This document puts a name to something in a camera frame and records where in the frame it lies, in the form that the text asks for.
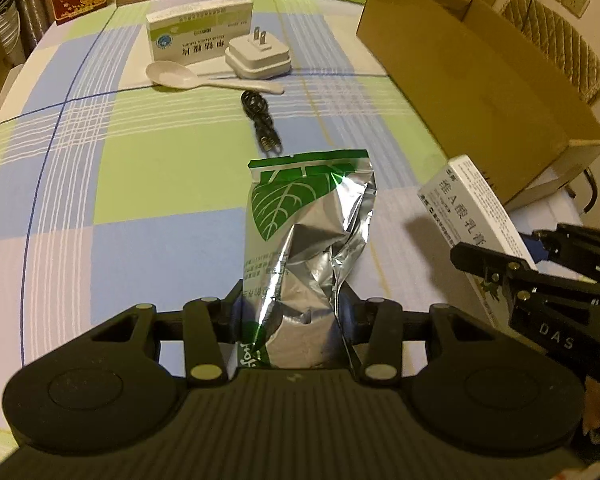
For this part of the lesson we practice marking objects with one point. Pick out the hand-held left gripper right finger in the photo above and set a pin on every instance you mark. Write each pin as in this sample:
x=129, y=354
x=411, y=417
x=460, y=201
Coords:
x=352, y=317

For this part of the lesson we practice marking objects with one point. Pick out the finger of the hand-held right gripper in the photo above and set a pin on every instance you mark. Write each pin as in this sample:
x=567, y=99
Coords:
x=490, y=262
x=580, y=247

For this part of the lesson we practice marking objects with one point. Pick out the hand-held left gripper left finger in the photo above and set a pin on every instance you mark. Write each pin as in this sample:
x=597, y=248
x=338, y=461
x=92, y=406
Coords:
x=232, y=317

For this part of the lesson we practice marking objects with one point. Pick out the white green ointment box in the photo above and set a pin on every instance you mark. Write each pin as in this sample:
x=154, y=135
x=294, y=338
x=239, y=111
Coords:
x=470, y=210

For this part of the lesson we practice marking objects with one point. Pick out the silver green foil bag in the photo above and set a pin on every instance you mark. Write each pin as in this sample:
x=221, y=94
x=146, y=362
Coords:
x=305, y=220

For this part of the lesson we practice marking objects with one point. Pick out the white power adapter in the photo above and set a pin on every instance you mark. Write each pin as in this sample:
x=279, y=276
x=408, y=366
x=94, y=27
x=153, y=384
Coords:
x=257, y=57

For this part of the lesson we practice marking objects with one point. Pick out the white medicine box green stripe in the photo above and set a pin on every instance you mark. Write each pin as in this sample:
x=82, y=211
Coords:
x=200, y=30

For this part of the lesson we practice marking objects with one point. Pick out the checkered cloth covered desktop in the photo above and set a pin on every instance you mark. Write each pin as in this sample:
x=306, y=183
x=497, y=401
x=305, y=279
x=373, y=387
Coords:
x=130, y=160

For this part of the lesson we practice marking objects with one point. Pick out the quilted beige cover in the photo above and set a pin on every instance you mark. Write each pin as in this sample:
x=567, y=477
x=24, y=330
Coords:
x=555, y=45

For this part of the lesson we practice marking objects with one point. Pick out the white plastic spoon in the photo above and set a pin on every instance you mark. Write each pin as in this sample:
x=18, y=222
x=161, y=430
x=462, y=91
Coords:
x=170, y=74

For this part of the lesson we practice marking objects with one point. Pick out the beige curtain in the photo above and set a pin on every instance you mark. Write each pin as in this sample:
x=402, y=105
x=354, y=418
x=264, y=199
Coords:
x=30, y=10

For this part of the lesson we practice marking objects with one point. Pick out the stack of metal bowls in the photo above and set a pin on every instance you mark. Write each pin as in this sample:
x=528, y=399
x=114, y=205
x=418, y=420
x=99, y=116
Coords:
x=5, y=20

